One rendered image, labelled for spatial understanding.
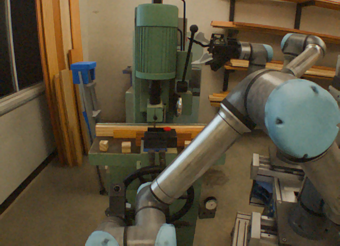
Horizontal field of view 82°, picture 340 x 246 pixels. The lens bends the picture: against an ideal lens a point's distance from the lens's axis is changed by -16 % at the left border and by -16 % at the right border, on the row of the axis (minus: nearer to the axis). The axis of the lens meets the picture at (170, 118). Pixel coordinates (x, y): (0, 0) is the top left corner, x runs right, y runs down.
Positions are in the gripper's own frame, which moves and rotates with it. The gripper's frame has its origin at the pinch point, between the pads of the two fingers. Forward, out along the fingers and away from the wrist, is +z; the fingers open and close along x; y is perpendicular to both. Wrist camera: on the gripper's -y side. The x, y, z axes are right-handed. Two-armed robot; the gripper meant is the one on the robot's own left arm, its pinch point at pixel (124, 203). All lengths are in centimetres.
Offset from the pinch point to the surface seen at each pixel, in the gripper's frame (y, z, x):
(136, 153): -17.1, 18.7, 3.7
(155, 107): -36.7, 20.7, 13.0
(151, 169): -11.7, -0.4, 10.2
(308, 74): -99, 174, 215
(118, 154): -17.0, 17.7, -4.1
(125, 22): -198, 214, -25
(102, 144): -21.4, 18.0, -10.9
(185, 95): -45, 39, 29
